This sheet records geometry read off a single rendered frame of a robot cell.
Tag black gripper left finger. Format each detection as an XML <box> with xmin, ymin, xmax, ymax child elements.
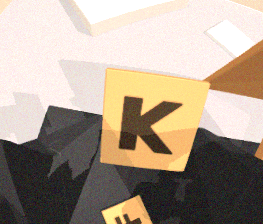
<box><xmin>0</xmin><ymin>115</ymin><xmax>103</xmax><ymax>224</ymax></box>

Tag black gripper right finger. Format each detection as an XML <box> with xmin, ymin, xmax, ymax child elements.
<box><xmin>192</xmin><ymin>127</ymin><xmax>263</xmax><ymax>224</ymax></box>

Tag orange tile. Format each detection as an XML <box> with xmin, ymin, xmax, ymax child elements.
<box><xmin>100</xmin><ymin>68</ymin><xmax>209</xmax><ymax>172</ymax></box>
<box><xmin>102</xmin><ymin>194</ymin><xmax>152</xmax><ymax>224</ymax></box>

